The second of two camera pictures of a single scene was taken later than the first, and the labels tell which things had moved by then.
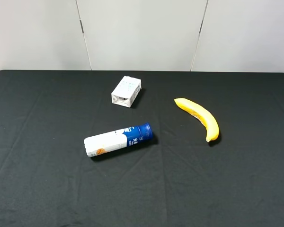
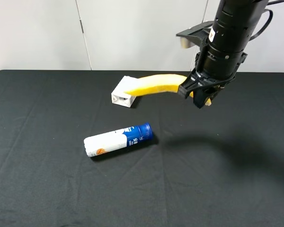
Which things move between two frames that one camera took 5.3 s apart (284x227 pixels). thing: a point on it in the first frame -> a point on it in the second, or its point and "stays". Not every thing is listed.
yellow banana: (207, 118) -> (158, 83)
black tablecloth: (41, 175) stays
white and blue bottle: (119, 140) stays
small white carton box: (126, 90) stays
